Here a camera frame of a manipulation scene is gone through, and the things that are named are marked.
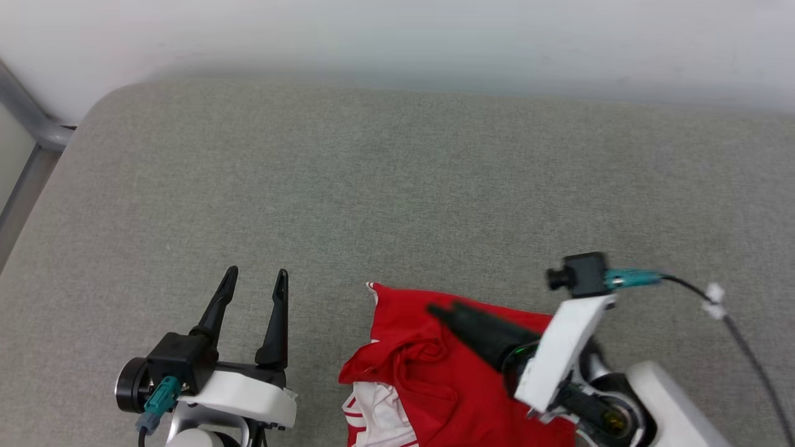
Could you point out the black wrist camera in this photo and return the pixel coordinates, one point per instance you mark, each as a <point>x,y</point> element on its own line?
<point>180,360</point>
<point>584,274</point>

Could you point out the grey metal frame rail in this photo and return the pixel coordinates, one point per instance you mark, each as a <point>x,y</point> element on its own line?
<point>28,124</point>

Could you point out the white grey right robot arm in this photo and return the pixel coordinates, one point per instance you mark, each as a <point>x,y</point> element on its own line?
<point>658,403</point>

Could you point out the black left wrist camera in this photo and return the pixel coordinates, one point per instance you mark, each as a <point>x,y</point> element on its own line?
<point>180,360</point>

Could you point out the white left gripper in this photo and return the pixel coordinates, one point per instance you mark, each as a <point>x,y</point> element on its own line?
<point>248,394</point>

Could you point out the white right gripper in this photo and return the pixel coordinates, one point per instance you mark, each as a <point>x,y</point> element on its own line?
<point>565,347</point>

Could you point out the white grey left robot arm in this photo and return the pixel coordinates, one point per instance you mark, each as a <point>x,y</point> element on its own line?
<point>130,385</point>

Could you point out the red shirt with white sleeves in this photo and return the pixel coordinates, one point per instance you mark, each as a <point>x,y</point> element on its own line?
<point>435,385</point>

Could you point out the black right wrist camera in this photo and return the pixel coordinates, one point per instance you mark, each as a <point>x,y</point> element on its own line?
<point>584,274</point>

